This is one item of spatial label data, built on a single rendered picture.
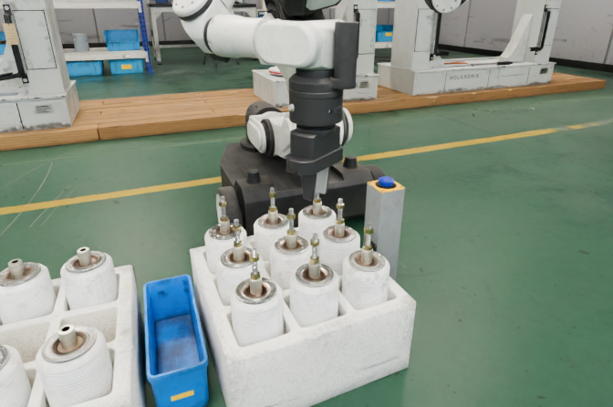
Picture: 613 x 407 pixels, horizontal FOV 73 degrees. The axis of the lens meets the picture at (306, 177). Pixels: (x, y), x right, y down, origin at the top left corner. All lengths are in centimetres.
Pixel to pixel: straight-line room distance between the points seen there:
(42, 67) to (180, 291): 195
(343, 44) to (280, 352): 53
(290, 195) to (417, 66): 233
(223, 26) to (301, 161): 26
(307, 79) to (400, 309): 50
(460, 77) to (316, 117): 307
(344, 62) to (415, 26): 279
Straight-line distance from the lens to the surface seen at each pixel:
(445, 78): 358
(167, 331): 112
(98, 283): 95
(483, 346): 112
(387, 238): 110
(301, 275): 82
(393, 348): 95
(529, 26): 436
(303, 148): 66
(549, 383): 110
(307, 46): 61
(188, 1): 81
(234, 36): 73
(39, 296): 98
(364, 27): 316
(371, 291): 86
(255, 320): 77
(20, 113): 281
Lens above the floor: 74
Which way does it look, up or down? 23 degrees down
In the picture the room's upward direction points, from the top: straight up
